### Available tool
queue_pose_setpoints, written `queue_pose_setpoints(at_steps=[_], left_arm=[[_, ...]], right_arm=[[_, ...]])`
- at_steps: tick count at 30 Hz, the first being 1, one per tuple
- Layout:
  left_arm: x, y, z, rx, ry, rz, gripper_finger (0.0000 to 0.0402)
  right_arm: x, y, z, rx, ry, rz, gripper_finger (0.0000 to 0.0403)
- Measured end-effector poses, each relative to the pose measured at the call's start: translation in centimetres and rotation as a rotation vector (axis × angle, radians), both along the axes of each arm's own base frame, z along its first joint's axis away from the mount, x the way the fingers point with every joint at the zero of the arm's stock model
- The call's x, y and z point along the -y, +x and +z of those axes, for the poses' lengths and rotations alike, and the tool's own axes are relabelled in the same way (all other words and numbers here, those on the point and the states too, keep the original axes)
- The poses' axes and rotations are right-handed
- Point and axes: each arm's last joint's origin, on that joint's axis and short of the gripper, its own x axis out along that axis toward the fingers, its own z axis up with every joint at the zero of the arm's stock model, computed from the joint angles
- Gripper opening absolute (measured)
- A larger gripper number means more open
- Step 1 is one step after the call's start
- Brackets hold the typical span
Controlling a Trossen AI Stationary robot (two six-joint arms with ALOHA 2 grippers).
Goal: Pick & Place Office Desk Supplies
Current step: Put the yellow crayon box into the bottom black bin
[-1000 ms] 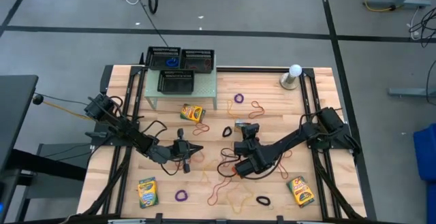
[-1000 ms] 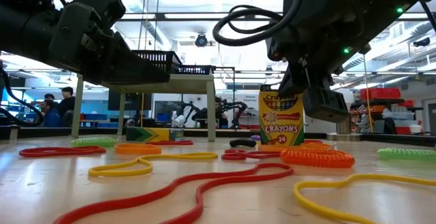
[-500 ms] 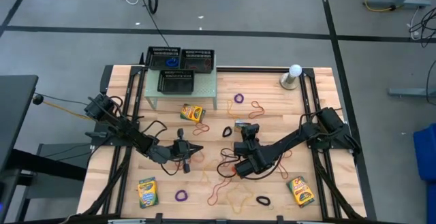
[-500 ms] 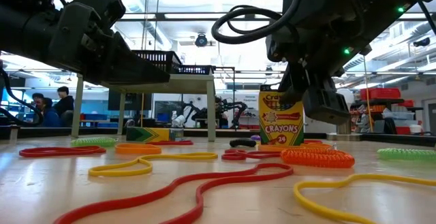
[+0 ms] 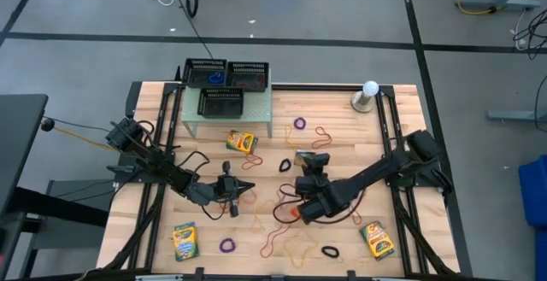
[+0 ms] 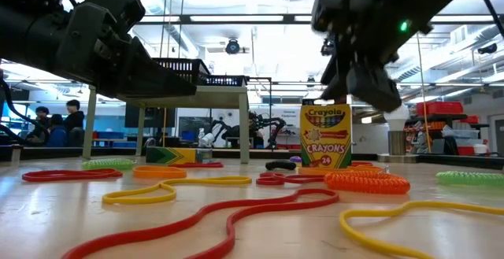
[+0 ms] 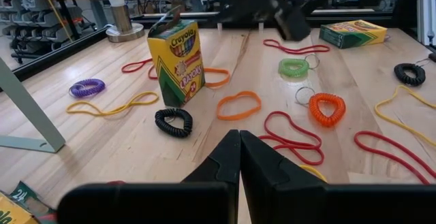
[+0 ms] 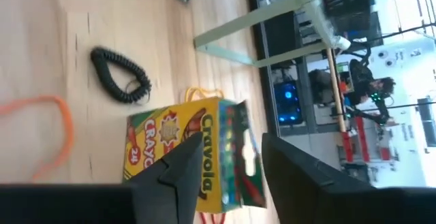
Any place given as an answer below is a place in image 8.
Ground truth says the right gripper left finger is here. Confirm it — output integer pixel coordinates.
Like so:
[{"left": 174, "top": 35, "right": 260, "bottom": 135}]
[{"left": 127, "top": 131, "right": 206, "bottom": 224}]

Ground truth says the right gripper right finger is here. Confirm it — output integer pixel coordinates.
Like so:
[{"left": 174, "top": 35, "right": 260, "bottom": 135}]
[{"left": 261, "top": 133, "right": 374, "bottom": 224}]

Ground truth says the black coil wrist keychain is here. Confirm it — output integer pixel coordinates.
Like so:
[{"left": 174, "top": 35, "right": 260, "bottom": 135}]
[{"left": 89, "top": 46, "right": 153, "bottom": 104}]

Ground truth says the white rack with red bins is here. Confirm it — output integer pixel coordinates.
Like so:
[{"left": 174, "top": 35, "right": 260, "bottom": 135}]
[{"left": 340, "top": 114, "right": 398, "bottom": 165}]

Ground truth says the black computer with blue light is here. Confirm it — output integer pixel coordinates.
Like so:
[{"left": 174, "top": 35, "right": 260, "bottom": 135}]
[{"left": 273, "top": 80, "right": 305, "bottom": 127}]

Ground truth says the yellow rubber band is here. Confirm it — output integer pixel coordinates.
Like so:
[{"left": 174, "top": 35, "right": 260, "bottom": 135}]
[{"left": 184, "top": 86, "right": 225, "bottom": 103}]

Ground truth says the orange rubber band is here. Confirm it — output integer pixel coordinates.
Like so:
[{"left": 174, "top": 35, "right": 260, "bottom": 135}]
[{"left": 0, "top": 95, "right": 76, "bottom": 182}]

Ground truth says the person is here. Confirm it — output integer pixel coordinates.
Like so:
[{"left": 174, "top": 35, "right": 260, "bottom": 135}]
[{"left": 350, "top": 58, "right": 398, "bottom": 108}]

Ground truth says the black monitor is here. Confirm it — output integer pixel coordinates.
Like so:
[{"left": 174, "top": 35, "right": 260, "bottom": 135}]
[{"left": 263, "top": 10, "right": 298, "bottom": 59}]

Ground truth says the pale green metal riser shelf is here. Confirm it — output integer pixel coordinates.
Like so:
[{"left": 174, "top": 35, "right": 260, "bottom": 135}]
[{"left": 193, "top": 0, "right": 352, "bottom": 69}]

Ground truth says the white camera device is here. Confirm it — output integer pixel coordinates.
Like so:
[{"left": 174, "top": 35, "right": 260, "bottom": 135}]
[{"left": 334, "top": 36, "right": 352, "bottom": 50}]

